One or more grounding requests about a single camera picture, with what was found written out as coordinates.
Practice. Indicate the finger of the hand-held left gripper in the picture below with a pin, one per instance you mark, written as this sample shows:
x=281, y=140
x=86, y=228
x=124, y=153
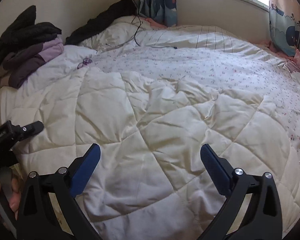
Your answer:
x=33, y=127

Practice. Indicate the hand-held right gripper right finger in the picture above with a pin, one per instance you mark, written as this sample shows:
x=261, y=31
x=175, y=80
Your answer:
x=215, y=170

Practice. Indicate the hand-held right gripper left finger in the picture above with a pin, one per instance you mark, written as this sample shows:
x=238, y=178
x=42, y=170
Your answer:
x=87, y=167

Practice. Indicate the cream quilted comforter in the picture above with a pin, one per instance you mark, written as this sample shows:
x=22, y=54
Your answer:
x=165, y=130

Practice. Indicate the black and purple clothes pile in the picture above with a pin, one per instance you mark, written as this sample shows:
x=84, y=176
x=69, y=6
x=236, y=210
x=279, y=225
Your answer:
x=22, y=32

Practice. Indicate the person's left hand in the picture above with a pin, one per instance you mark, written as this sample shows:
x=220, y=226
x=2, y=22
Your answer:
x=16, y=195

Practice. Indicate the purple garment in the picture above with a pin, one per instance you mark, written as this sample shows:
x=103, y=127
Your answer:
x=32, y=60

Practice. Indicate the cherry-print duvet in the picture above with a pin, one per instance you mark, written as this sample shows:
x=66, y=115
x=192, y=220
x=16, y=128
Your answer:
x=202, y=55

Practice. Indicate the black cloth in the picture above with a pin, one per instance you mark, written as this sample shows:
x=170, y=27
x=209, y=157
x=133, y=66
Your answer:
x=102, y=22

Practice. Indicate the pink and blue printed curtain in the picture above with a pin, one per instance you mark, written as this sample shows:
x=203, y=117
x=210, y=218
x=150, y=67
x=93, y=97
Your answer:
x=287, y=25

